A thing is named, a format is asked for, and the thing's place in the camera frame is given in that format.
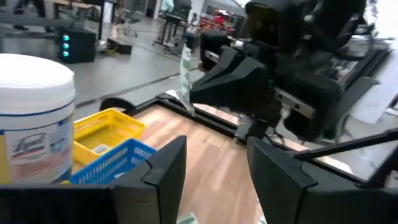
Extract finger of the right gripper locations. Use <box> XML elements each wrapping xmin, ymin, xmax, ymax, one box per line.
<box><xmin>203</xmin><ymin>46</ymin><xmax>267</xmax><ymax>78</ymax></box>
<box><xmin>190</xmin><ymin>67</ymin><xmax>274</xmax><ymax>108</ymax></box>

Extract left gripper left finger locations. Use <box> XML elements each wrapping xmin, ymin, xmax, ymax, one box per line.
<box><xmin>113</xmin><ymin>135</ymin><xmax>187</xmax><ymax>224</ymax></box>

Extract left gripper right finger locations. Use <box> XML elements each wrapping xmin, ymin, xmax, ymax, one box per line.
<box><xmin>247</xmin><ymin>136</ymin><xmax>318</xmax><ymax>224</ymax></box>

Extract green striped white packet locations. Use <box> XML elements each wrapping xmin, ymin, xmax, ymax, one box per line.
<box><xmin>176</xmin><ymin>212</ymin><xmax>200</xmax><ymax>224</ymax></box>
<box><xmin>179</xmin><ymin>45</ymin><xmax>196</xmax><ymax>116</ymax></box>

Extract blue plastic basket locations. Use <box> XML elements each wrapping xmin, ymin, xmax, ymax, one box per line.
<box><xmin>68</xmin><ymin>138</ymin><xmax>157</xmax><ymax>185</ymax></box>

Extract white packet with red print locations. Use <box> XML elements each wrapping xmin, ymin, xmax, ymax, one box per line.
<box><xmin>92</xmin><ymin>143</ymin><xmax>110</xmax><ymax>155</ymax></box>

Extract black background desk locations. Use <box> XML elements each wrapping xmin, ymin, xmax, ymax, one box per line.
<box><xmin>152</xmin><ymin>0</ymin><xmax>193</xmax><ymax>49</ymax></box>

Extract yellow plastic basket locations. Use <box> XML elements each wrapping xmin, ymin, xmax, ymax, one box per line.
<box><xmin>73</xmin><ymin>107</ymin><xmax>147</xmax><ymax>166</ymax></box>

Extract grey office chair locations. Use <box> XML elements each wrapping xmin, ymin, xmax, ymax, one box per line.
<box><xmin>119</xmin><ymin>7</ymin><xmax>144</xmax><ymax>39</ymax></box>

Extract black box on floor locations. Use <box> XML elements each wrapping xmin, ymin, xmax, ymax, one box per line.
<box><xmin>106</xmin><ymin>37</ymin><xmax>134</xmax><ymax>56</ymax></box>

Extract black computer tower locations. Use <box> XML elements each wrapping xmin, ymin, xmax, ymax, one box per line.
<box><xmin>57</xmin><ymin>27</ymin><xmax>97</xmax><ymax>65</ymax></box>

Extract white disinfecting wipes canister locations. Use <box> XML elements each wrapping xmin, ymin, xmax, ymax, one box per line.
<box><xmin>0</xmin><ymin>53</ymin><xmax>76</xmax><ymax>184</ymax></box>

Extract grey workbench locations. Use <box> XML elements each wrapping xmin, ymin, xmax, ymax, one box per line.
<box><xmin>0</xmin><ymin>0</ymin><xmax>105</xmax><ymax>43</ymax></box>

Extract thick black cable loop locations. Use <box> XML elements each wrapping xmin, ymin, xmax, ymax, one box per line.
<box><xmin>99</xmin><ymin>96</ymin><xmax>137</xmax><ymax>114</ymax></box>

